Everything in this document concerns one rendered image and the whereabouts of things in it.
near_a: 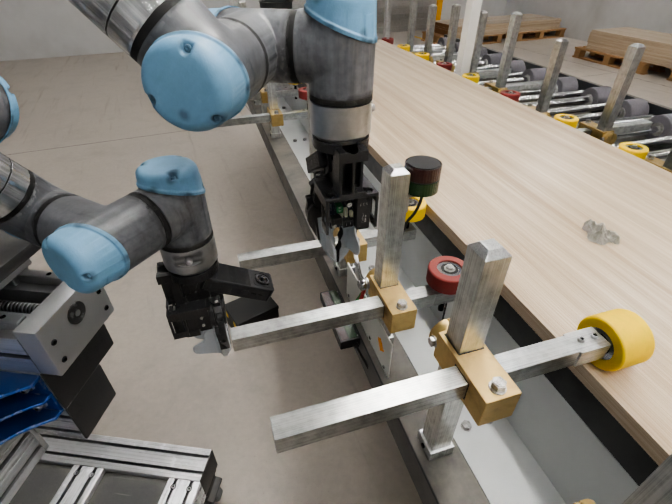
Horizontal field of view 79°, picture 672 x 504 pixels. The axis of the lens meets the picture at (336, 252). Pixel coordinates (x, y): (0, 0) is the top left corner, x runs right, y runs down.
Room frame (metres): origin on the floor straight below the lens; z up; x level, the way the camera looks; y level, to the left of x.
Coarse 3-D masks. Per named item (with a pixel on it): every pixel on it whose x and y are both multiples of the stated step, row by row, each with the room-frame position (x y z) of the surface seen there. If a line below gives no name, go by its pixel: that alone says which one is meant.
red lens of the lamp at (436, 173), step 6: (408, 168) 0.60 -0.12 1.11; (414, 168) 0.59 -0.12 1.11; (438, 168) 0.59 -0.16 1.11; (414, 174) 0.59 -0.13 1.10; (420, 174) 0.59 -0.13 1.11; (426, 174) 0.59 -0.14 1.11; (432, 174) 0.59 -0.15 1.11; (438, 174) 0.60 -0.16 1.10; (414, 180) 0.59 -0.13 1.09; (420, 180) 0.59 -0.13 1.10; (426, 180) 0.59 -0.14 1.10; (432, 180) 0.59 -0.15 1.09
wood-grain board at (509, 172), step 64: (384, 64) 2.28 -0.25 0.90; (384, 128) 1.35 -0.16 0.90; (448, 128) 1.35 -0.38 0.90; (512, 128) 1.35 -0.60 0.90; (448, 192) 0.90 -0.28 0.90; (512, 192) 0.90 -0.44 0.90; (576, 192) 0.90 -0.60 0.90; (640, 192) 0.90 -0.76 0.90; (512, 256) 0.64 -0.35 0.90; (576, 256) 0.64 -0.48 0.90; (640, 256) 0.64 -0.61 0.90; (576, 320) 0.47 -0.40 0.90; (640, 384) 0.34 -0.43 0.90
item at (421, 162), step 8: (408, 160) 0.62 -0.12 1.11; (416, 160) 0.62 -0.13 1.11; (424, 160) 0.62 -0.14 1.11; (432, 160) 0.62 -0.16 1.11; (416, 168) 0.59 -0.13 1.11; (424, 168) 0.59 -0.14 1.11; (432, 168) 0.59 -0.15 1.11; (424, 184) 0.59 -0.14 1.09; (408, 200) 0.59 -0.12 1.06; (416, 208) 0.62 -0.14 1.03
